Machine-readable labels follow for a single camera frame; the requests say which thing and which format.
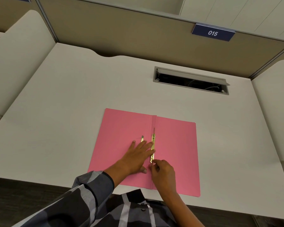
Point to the person's right hand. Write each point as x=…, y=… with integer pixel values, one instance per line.
x=164, y=177

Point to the person's left hand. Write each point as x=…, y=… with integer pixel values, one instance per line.
x=135, y=159

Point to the person's left middle finger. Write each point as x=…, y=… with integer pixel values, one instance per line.
x=148, y=147

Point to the person's right thumb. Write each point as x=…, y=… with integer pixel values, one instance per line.
x=152, y=169

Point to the person's left thumb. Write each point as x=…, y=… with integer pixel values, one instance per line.
x=143, y=170

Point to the person's left little finger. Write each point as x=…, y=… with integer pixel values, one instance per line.
x=132, y=145

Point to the brass folder fastener bar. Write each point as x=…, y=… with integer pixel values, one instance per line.
x=153, y=142

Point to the pink paper file folder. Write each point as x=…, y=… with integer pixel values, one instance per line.
x=177, y=148

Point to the person's right forearm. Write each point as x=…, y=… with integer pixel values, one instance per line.
x=183, y=209

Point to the person's left forearm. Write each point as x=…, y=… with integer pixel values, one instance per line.
x=114, y=172

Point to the grey patterned shirt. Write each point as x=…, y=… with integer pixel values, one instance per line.
x=97, y=205

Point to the beige fabric partition panel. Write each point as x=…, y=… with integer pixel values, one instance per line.
x=7, y=14
x=144, y=37

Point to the white side divider panel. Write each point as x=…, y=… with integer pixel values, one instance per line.
x=16, y=63
x=277, y=108

